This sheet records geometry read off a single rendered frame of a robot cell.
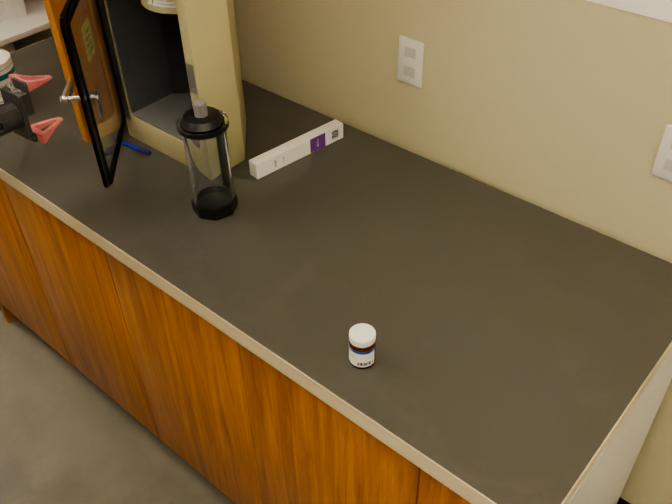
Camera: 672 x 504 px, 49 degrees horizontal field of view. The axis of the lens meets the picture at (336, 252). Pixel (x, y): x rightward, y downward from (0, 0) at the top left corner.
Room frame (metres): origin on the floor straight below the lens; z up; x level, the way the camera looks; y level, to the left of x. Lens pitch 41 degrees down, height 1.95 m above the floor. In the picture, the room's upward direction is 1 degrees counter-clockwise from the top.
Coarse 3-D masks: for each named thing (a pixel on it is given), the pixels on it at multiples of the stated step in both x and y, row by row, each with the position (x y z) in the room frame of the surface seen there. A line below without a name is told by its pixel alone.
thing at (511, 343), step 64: (64, 128) 1.69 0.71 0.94; (256, 128) 1.67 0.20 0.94; (64, 192) 1.40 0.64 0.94; (128, 192) 1.40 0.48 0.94; (256, 192) 1.39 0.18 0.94; (320, 192) 1.38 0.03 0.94; (384, 192) 1.38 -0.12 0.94; (448, 192) 1.37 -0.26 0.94; (128, 256) 1.17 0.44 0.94; (192, 256) 1.16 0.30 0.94; (256, 256) 1.16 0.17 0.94; (320, 256) 1.15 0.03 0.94; (384, 256) 1.15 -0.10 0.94; (448, 256) 1.15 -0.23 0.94; (512, 256) 1.14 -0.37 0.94; (576, 256) 1.14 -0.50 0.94; (640, 256) 1.13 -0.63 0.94; (256, 320) 0.97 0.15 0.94; (320, 320) 0.97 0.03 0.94; (384, 320) 0.97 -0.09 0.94; (448, 320) 0.96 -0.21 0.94; (512, 320) 0.96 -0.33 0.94; (576, 320) 0.95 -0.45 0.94; (640, 320) 0.95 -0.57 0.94; (320, 384) 0.82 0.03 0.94; (384, 384) 0.81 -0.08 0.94; (448, 384) 0.81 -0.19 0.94; (512, 384) 0.81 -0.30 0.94; (576, 384) 0.80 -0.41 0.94; (640, 384) 0.80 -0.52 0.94; (448, 448) 0.68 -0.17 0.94; (512, 448) 0.68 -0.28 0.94; (576, 448) 0.67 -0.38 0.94
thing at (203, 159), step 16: (192, 144) 1.29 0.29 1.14; (208, 144) 1.29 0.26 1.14; (224, 144) 1.32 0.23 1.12; (192, 160) 1.29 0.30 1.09; (208, 160) 1.29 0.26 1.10; (224, 160) 1.31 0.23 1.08; (192, 176) 1.30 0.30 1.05; (208, 176) 1.29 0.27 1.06; (224, 176) 1.30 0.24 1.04; (192, 192) 1.31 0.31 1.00; (208, 192) 1.29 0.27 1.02; (224, 192) 1.30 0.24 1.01; (208, 208) 1.29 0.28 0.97
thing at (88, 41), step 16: (80, 0) 1.50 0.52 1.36; (80, 16) 1.46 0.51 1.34; (96, 16) 1.60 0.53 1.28; (64, 32) 1.33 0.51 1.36; (80, 32) 1.43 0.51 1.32; (96, 32) 1.56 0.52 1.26; (80, 48) 1.40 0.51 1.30; (96, 48) 1.53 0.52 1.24; (96, 64) 1.50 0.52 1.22; (96, 80) 1.46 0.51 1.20; (112, 80) 1.60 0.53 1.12; (80, 96) 1.33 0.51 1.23; (112, 96) 1.57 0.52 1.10; (96, 112) 1.40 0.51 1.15; (112, 112) 1.53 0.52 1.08; (112, 128) 1.50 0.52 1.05; (112, 144) 1.46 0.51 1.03
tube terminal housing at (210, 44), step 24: (192, 0) 1.46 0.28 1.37; (216, 0) 1.50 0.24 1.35; (192, 24) 1.45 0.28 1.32; (216, 24) 1.50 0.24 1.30; (192, 48) 1.44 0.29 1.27; (216, 48) 1.49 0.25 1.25; (120, 72) 1.64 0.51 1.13; (216, 72) 1.48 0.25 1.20; (240, 72) 1.70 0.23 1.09; (192, 96) 1.46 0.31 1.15; (216, 96) 1.48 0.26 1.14; (240, 96) 1.61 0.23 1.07; (240, 120) 1.53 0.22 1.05; (168, 144) 1.54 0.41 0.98; (240, 144) 1.52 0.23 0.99
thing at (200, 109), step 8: (200, 104) 1.32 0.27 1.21; (192, 112) 1.34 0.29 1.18; (200, 112) 1.32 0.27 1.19; (208, 112) 1.34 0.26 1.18; (216, 112) 1.34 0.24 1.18; (184, 120) 1.31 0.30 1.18; (192, 120) 1.31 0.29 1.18; (200, 120) 1.31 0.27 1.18; (208, 120) 1.31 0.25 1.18; (216, 120) 1.31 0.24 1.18; (184, 128) 1.30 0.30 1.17; (192, 128) 1.29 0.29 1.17; (200, 128) 1.29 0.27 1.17; (208, 128) 1.29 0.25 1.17
